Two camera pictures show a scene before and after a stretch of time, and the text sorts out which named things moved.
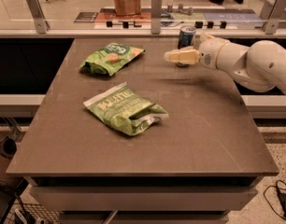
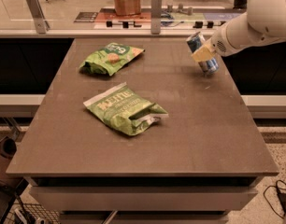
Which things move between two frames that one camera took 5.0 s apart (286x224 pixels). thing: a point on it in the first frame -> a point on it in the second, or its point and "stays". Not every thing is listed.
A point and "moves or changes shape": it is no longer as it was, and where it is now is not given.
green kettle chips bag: x=127 y=109 stays
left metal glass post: x=37 y=12 stays
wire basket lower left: x=27 y=210 stays
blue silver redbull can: x=186 y=39 moves or changes shape
